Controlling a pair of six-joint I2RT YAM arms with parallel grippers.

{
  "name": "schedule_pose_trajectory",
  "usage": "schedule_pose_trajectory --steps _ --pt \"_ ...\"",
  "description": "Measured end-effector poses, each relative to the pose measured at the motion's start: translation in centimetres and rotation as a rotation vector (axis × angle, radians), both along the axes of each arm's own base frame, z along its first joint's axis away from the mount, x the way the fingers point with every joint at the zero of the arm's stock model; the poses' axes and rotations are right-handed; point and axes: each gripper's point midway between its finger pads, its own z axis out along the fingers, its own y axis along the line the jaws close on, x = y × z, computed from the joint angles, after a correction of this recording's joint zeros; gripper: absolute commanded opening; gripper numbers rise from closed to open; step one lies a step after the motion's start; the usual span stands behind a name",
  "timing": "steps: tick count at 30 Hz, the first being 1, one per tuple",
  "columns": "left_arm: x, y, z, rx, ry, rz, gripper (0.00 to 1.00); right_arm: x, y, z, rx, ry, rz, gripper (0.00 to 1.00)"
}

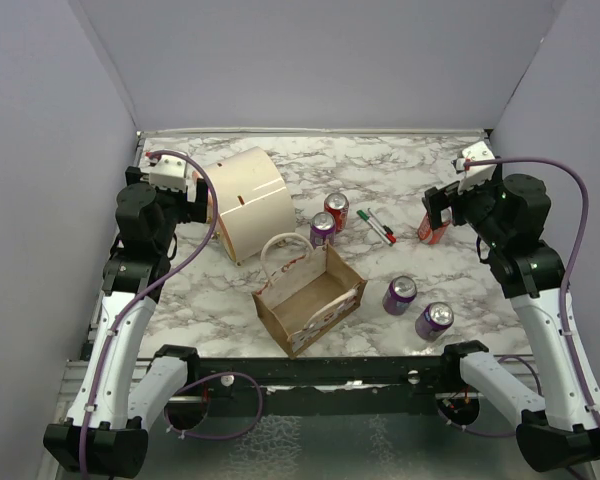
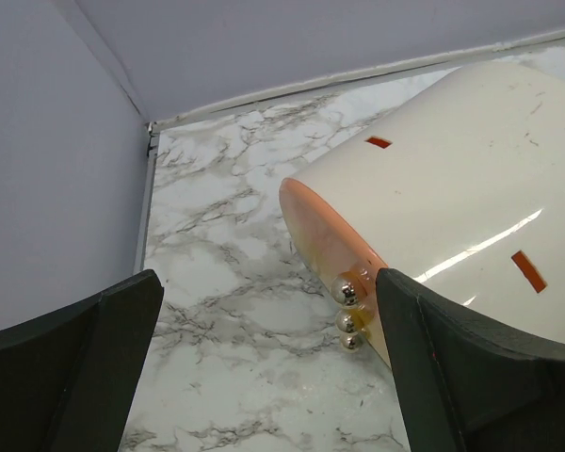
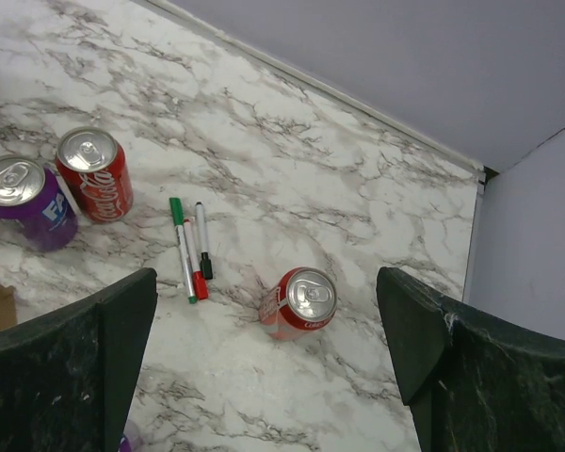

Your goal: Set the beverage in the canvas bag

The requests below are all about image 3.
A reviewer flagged black marker pen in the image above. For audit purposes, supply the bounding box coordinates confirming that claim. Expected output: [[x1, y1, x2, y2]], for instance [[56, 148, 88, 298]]
[[195, 202, 214, 280]]

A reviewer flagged purple Fanta can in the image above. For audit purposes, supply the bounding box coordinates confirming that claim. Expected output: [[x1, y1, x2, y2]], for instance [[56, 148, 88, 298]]
[[0, 155, 78, 252]]

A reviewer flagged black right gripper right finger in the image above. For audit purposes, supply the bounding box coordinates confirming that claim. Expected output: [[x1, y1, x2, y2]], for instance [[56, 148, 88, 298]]
[[377, 267, 565, 451]]

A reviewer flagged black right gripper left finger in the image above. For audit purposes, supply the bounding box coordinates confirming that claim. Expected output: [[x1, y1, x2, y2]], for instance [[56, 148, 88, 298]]
[[0, 268, 157, 451]]

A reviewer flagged upright red Coca-Cola can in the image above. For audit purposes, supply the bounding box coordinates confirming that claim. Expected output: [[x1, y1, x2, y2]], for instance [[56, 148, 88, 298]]
[[56, 126, 134, 223]]

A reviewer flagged red coca-cola can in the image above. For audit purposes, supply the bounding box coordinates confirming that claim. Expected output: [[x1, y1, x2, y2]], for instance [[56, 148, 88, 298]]
[[258, 266, 338, 340], [56, 126, 134, 223]]

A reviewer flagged green marker pen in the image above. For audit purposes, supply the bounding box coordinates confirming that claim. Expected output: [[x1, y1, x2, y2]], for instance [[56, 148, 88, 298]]
[[169, 197, 198, 304]]

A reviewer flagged red marker pen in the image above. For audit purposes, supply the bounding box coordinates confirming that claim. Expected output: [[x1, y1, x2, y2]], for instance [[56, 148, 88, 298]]
[[184, 218, 209, 300]]

